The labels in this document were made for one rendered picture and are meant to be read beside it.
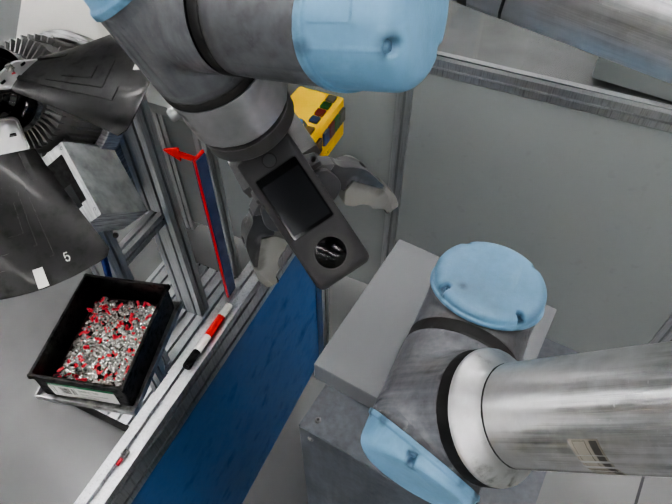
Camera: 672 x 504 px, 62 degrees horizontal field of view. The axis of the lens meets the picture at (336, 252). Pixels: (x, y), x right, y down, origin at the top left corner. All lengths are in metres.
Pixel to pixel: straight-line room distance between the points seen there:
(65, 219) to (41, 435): 1.14
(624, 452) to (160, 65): 0.37
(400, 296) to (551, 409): 0.43
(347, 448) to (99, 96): 0.60
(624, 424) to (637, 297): 1.39
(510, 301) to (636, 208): 1.02
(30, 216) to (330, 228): 0.70
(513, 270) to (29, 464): 1.70
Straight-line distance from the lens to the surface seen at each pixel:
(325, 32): 0.26
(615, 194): 1.54
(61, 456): 2.01
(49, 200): 1.05
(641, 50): 0.37
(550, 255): 1.71
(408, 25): 0.26
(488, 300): 0.56
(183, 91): 0.36
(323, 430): 0.77
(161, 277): 2.16
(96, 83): 0.92
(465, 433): 0.48
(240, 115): 0.37
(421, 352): 0.55
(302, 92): 1.15
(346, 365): 0.77
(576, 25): 0.37
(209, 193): 0.88
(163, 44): 0.33
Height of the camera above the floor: 1.71
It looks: 50 degrees down
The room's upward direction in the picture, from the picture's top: straight up
